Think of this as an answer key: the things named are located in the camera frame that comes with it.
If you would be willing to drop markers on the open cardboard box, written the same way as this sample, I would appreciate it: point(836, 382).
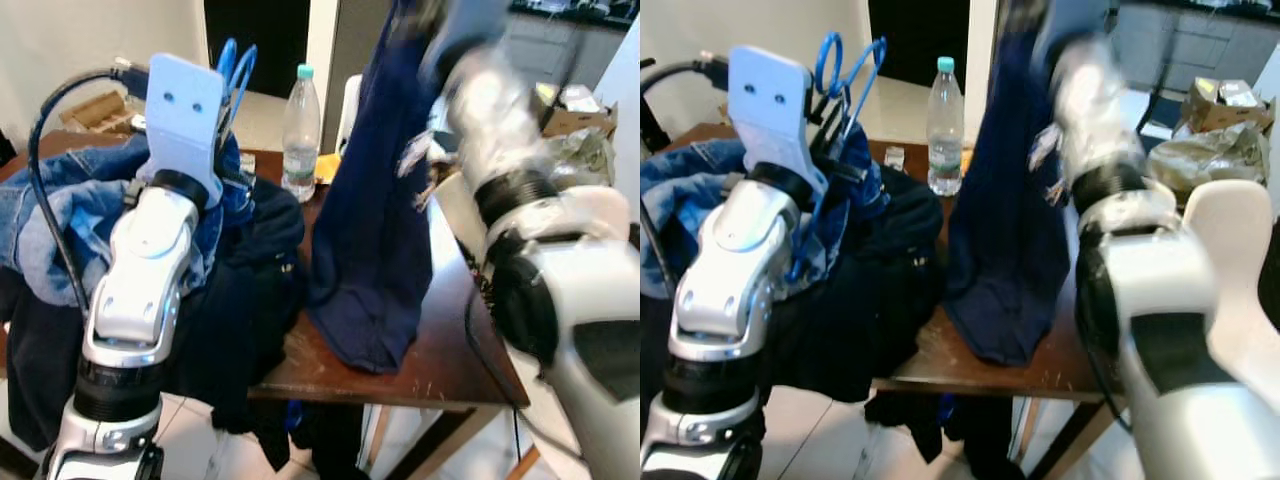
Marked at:
point(575, 105)
point(1225, 100)

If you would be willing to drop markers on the brown wooden table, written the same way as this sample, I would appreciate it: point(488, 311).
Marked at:
point(920, 360)
point(450, 350)

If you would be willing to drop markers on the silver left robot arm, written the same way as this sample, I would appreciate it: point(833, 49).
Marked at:
point(140, 280)
point(740, 280)

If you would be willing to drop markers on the yellow paper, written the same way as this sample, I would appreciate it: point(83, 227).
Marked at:
point(966, 160)
point(328, 168)

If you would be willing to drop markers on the small clear glass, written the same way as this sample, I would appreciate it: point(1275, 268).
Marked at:
point(895, 158)
point(247, 162)

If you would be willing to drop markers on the navy blue shirt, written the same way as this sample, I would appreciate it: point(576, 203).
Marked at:
point(1010, 230)
point(370, 220)

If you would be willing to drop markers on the clear plastic water bottle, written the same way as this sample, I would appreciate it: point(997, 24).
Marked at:
point(946, 130)
point(302, 140)

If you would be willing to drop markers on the blue plastic hanger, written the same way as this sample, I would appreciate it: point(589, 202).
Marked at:
point(819, 65)
point(228, 65)

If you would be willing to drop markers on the flat cardboard box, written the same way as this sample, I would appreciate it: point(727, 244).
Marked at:
point(95, 112)

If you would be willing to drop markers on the dark navy clothing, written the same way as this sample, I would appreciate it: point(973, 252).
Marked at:
point(250, 270)
point(880, 280)

